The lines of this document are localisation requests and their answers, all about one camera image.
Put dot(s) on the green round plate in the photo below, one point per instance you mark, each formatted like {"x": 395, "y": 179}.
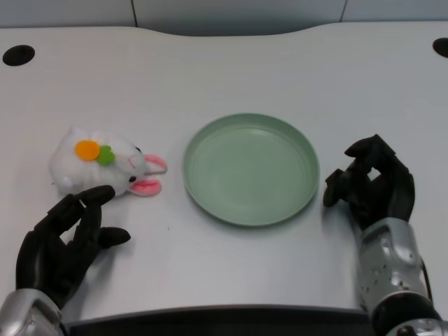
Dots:
{"x": 251, "y": 169}

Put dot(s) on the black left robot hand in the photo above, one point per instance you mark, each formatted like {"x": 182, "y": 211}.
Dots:
{"x": 52, "y": 245}

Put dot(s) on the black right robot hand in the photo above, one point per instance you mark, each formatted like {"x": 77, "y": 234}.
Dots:
{"x": 385, "y": 189}

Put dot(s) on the white rabbit plush doll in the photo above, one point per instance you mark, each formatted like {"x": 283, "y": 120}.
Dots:
{"x": 101, "y": 164}

